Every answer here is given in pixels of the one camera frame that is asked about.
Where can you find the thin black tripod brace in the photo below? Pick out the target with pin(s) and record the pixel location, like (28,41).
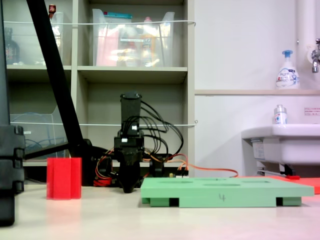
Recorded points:
(47,150)

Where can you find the pink pouch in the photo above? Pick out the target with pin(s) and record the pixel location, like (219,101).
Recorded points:
(107,50)

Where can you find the low clear storage bin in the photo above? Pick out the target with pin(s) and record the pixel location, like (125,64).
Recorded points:
(37,130)

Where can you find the notched black stack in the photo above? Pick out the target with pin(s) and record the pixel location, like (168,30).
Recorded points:
(10,162)

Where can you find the large clear storage bin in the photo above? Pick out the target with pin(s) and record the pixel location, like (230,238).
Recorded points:
(165,50)

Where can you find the beige shelf unit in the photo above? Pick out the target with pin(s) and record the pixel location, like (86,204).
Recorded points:
(132,72)

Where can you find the small circuit board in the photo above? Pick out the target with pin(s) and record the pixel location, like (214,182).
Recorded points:
(181,175)

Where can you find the red cross columnar block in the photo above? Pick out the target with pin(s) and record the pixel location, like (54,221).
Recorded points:
(63,178)

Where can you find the teal topped package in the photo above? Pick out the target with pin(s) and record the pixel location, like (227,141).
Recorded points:
(117,17)

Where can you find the green shape sorting board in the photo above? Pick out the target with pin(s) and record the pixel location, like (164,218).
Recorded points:
(225,192)

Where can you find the white soap pump bottle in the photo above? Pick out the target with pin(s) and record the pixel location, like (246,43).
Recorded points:
(287,75)

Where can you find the thick black tripod leg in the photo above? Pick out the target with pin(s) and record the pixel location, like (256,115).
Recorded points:
(55,75)

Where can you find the white sink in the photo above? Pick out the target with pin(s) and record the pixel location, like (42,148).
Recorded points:
(287,147)

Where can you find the dark glass bottle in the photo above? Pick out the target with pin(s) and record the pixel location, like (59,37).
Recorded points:
(12,50)

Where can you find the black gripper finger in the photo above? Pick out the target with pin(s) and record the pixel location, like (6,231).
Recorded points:
(135,170)
(125,170)

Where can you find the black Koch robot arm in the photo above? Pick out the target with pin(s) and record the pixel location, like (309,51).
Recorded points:
(131,107)

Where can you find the orange bottle pink cap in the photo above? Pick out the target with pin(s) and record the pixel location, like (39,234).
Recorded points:
(148,45)

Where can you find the small clear sanitizer bottle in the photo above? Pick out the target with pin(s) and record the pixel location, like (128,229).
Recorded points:
(280,116)

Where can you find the dark tripod pole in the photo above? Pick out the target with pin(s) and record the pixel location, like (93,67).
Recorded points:
(3,75)

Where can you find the metal faucet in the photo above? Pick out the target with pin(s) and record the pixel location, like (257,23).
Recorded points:
(315,56)

